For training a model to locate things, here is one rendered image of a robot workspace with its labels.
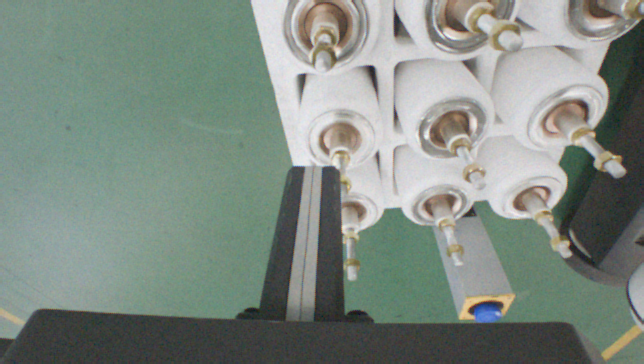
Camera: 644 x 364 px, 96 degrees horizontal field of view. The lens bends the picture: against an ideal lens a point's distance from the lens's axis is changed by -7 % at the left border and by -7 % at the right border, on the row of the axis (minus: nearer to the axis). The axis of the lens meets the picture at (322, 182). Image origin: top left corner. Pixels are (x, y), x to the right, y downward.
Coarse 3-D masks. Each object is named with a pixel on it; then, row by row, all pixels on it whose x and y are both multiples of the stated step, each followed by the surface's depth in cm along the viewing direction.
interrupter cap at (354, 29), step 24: (288, 0) 24; (312, 0) 25; (336, 0) 24; (360, 0) 24; (288, 24) 26; (312, 24) 26; (360, 24) 26; (288, 48) 27; (336, 48) 27; (360, 48) 27
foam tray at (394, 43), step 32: (256, 0) 31; (384, 0) 31; (384, 32) 33; (288, 64) 36; (384, 64) 35; (480, 64) 35; (288, 96) 38; (384, 96) 38; (288, 128) 41; (384, 128) 41; (384, 160) 45; (384, 192) 49; (480, 192) 48
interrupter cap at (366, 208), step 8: (352, 192) 39; (352, 200) 40; (360, 200) 40; (368, 200) 39; (360, 208) 41; (368, 208) 41; (376, 208) 40; (360, 216) 42; (368, 216) 42; (376, 216) 41; (360, 224) 43; (368, 224) 43
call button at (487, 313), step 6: (480, 306) 45; (486, 306) 45; (492, 306) 45; (480, 312) 45; (486, 312) 44; (492, 312) 44; (498, 312) 44; (480, 318) 45; (486, 318) 45; (492, 318) 45; (498, 318) 45
